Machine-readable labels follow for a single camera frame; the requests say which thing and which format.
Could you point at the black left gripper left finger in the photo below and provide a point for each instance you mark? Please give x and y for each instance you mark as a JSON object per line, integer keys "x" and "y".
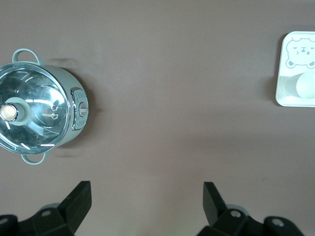
{"x": 73, "y": 209}

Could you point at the white plastic cup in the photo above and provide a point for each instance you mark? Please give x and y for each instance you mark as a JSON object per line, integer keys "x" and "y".
{"x": 305, "y": 86}

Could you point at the cream bear print tray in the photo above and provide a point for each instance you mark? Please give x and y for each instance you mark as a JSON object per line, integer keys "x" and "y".
{"x": 285, "y": 61}

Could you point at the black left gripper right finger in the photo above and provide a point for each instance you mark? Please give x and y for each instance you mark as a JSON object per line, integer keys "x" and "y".
{"x": 214, "y": 209}

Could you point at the green electric cooking pot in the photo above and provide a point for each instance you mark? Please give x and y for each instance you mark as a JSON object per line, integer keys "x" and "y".
{"x": 81, "y": 110}

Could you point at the glass pot lid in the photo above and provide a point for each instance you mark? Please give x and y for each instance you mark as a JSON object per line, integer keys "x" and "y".
{"x": 37, "y": 98}

